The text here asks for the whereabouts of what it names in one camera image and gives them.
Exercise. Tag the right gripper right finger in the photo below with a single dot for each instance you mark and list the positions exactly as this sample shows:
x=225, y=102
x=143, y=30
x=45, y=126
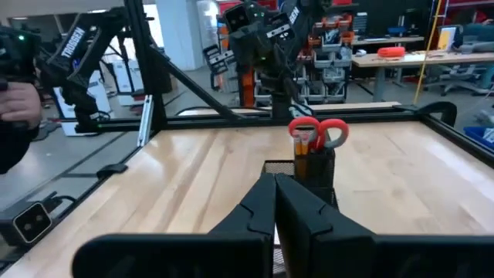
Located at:
x=366, y=256

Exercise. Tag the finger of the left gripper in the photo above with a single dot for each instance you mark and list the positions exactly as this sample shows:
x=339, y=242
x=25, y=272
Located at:
x=267, y=52
x=243, y=48

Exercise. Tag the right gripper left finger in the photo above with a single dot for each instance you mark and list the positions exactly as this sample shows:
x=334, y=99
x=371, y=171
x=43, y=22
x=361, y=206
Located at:
x=185, y=256

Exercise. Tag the black mesh desk organizer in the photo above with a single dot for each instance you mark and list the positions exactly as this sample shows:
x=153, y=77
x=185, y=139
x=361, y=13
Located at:
x=316, y=170

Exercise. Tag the orange pencil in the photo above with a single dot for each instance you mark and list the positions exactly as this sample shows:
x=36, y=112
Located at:
x=305, y=148

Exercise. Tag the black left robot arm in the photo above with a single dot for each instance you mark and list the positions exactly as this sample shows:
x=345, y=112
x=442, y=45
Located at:
x=283, y=89

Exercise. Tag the person's forearm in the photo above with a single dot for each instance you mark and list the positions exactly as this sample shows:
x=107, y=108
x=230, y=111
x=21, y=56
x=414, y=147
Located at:
x=11, y=150

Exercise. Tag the grey office chair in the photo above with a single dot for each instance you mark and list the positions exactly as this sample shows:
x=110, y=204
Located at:
x=476, y=38

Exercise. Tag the shelf with storage bins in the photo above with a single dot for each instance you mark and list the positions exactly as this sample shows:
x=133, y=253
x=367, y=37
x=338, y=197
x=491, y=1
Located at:
x=332, y=58

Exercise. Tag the black table clamp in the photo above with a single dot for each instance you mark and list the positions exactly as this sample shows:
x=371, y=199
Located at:
x=112, y=170

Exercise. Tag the silver aluminium bar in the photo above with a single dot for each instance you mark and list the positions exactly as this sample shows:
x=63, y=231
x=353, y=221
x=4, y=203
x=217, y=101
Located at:
x=146, y=119

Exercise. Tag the wooden desk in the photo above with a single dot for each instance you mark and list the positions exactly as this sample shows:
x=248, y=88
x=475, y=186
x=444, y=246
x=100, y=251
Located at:
x=424, y=58

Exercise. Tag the blue plastic bin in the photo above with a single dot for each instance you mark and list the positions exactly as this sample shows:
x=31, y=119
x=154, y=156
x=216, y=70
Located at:
x=480, y=137

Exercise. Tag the person's hand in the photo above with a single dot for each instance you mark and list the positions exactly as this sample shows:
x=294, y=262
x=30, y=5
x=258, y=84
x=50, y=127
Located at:
x=19, y=104

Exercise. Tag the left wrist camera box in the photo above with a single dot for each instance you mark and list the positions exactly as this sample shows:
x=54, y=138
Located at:
x=237, y=17

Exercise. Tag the orange post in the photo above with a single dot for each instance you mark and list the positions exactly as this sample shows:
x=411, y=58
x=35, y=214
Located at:
x=248, y=89

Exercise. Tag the black aluminium table frame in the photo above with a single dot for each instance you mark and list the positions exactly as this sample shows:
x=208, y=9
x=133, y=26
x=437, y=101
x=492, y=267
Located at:
x=216, y=121

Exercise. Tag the black beige-faced camera box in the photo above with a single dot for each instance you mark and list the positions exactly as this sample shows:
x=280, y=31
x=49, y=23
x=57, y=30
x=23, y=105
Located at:
x=31, y=222

